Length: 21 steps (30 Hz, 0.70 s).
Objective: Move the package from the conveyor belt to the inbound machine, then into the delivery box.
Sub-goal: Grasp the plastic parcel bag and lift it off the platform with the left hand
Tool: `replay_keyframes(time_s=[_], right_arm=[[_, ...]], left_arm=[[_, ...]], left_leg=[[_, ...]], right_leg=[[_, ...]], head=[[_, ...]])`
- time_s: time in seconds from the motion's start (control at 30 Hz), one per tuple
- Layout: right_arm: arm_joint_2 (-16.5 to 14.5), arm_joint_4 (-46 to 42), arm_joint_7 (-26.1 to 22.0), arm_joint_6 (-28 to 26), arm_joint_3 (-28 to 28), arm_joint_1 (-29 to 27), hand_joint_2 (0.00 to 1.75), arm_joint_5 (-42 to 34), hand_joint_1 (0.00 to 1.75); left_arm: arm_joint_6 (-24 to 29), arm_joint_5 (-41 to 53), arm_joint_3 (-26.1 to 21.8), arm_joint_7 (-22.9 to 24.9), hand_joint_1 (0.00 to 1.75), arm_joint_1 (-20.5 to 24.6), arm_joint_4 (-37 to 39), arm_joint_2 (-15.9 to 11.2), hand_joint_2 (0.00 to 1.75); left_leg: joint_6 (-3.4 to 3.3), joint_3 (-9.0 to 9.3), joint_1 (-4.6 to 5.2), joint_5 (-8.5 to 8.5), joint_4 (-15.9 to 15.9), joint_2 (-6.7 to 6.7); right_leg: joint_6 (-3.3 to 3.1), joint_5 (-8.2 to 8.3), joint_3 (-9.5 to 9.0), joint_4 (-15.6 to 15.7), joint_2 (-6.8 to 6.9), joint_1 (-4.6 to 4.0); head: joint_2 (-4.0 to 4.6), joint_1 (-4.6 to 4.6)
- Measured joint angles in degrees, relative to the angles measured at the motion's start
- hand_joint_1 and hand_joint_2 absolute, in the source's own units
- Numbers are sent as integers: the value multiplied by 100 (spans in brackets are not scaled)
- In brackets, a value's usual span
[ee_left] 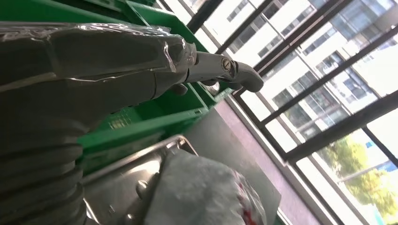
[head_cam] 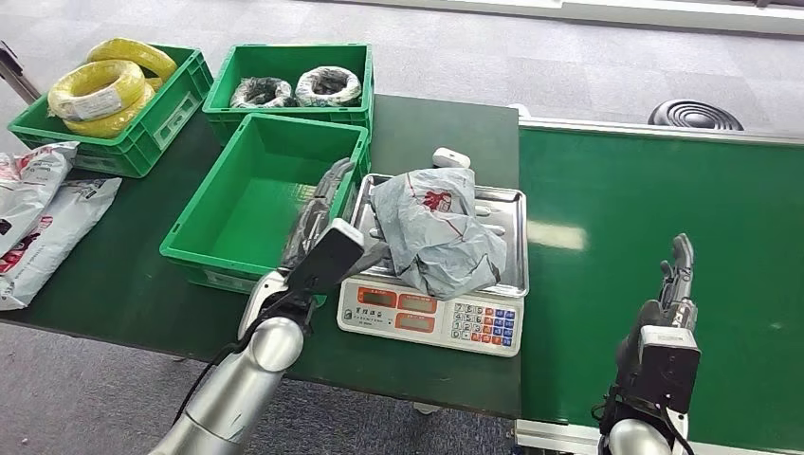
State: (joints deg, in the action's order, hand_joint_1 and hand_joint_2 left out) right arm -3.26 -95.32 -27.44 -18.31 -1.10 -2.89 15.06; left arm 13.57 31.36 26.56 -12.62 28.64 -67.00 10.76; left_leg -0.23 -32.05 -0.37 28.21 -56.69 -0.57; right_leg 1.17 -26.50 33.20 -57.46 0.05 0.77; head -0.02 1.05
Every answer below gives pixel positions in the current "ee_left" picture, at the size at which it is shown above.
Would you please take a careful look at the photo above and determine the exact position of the white plastic package red print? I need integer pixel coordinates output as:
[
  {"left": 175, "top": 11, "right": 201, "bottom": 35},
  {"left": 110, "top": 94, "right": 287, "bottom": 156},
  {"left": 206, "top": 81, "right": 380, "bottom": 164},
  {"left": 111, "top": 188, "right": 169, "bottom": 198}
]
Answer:
[{"left": 144, "top": 150, "right": 268, "bottom": 225}]

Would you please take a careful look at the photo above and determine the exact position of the green plastic delivery crate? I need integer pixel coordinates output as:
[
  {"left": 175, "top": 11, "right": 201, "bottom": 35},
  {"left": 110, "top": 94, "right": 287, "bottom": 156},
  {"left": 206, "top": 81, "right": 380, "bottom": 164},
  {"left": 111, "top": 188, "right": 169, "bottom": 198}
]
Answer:
[{"left": 0, "top": 0, "right": 234, "bottom": 176}]

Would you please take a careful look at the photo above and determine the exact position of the silver metal machine plate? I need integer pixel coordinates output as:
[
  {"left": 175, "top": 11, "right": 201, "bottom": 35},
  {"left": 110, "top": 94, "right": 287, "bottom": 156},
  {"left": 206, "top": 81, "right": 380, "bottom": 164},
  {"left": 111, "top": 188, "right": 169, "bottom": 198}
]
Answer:
[{"left": 80, "top": 134, "right": 199, "bottom": 225}]

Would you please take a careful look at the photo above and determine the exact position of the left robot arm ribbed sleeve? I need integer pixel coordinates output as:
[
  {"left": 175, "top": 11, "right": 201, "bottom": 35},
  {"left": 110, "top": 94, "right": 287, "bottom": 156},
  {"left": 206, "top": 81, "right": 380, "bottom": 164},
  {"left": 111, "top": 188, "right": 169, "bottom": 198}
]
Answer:
[{"left": 0, "top": 122, "right": 89, "bottom": 225}]

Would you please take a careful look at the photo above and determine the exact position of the white building outside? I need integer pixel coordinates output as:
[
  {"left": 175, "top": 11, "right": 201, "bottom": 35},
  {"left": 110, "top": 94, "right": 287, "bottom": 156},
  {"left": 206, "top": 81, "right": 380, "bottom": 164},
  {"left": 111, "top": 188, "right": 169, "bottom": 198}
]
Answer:
[{"left": 186, "top": 0, "right": 398, "bottom": 147}]

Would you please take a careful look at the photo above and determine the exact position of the green tree outside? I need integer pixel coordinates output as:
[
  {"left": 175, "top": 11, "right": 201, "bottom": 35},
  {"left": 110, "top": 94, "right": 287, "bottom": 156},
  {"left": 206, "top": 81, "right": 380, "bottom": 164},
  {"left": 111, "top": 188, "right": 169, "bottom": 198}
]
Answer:
[{"left": 317, "top": 136, "right": 398, "bottom": 219}]

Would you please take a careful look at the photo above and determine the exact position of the black window frame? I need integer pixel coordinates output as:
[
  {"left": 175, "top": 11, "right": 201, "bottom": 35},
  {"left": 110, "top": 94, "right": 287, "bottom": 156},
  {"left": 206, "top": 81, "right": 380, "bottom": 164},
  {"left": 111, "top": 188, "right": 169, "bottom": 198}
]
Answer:
[{"left": 155, "top": 0, "right": 398, "bottom": 225}]

